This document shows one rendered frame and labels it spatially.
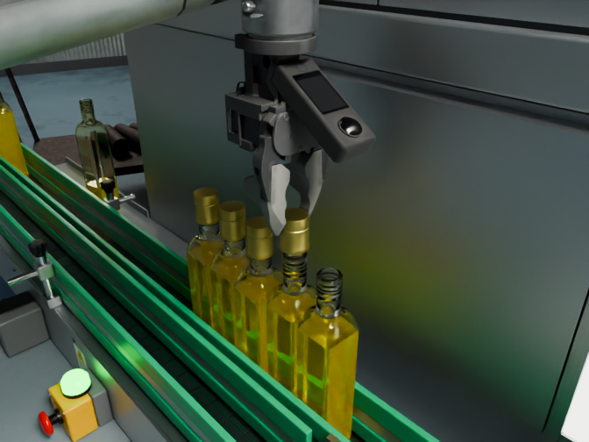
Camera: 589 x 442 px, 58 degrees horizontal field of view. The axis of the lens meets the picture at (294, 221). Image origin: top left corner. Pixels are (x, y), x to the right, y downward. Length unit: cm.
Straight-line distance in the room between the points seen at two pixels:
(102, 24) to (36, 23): 3
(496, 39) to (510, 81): 4
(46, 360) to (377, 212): 74
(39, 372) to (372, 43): 84
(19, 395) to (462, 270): 80
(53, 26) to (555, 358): 54
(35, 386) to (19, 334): 11
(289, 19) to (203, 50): 43
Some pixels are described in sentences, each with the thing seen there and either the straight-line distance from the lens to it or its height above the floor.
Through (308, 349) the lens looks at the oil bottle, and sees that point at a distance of 63.
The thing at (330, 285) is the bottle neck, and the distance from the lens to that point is 58.
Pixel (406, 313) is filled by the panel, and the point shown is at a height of 104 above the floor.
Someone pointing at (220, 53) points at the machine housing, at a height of 131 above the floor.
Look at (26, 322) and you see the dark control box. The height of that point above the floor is 82.
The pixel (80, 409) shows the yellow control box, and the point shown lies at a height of 81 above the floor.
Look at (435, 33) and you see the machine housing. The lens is 58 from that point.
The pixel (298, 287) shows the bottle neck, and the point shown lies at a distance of 63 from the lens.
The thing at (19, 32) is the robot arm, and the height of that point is 143.
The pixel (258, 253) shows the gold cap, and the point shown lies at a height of 113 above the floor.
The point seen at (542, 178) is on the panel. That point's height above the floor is 127.
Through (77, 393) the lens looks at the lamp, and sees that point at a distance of 94.
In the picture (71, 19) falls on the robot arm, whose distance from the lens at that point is 30.
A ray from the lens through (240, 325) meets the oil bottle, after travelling 73.
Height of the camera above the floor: 147
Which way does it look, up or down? 28 degrees down
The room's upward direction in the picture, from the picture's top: straight up
